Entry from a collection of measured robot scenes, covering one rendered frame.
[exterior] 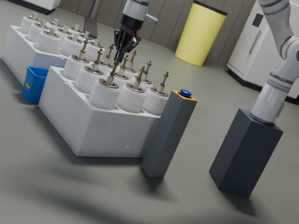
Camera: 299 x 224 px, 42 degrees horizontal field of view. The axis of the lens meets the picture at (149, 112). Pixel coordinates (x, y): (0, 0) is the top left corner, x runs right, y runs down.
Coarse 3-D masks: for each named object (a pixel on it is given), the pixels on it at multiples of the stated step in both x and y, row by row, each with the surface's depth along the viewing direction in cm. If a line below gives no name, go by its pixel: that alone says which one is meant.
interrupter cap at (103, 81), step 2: (98, 80) 135; (100, 80) 135; (102, 80) 136; (104, 80) 137; (100, 82) 134; (102, 82) 134; (104, 82) 136; (114, 82) 139; (104, 84) 133; (106, 84) 134; (112, 84) 137; (114, 84) 138; (116, 84) 138; (108, 86) 133; (110, 86) 133; (112, 86) 134; (114, 86) 135; (116, 86) 136; (118, 86) 137; (116, 88) 134
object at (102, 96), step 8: (96, 80) 136; (96, 88) 133; (104, 88) 132; (112, 88) 133; (120, 88) 138; (96, 96) 134; (104, 96) 133; (112, 96) 134; (96, 104) 134; (104, 104) 134; (112, 104) 135
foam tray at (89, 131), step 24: (48, 72) 156; (48, 96) 154; (72, 96) 139; (72, 120) 138; (96, 120) 131; (120, 120) 137; (144, 120) 143; (72, 144) 136; (96, 144) 136; (120, 144) 142; (144, 144) 149
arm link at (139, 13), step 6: (132, 0) 125; (126, 6) 126; (132, 6) 125; (138, 6) 125; (144, 6) 126; (126, 12) 126; (132, 12) 125; (138, 12) 125; (144, 12) 127; (138, 18) 126; (144, 18) 128; (150, 18) 129; (156, 18) 130; (156, 24) 130
